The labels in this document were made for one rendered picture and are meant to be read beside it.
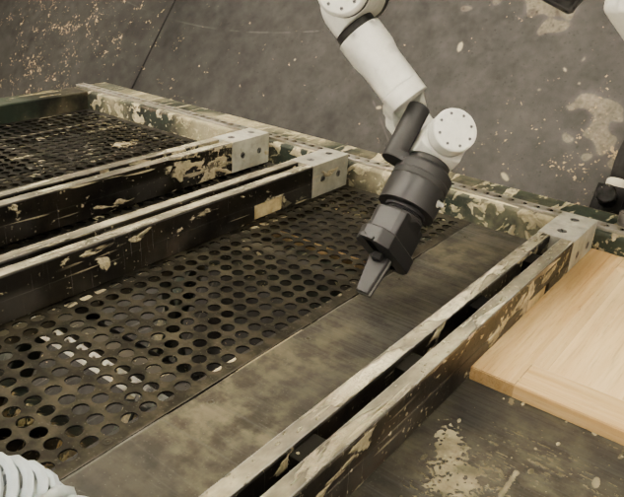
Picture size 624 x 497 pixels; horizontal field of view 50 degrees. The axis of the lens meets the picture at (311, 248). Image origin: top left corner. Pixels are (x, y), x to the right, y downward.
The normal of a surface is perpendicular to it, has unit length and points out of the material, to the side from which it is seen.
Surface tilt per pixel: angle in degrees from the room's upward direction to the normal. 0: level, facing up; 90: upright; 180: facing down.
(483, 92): 0
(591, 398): 57
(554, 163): 0
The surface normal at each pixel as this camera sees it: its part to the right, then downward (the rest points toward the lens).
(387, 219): -0.40, -0.41
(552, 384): 0.05, -0.91
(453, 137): 0.18, -0.14
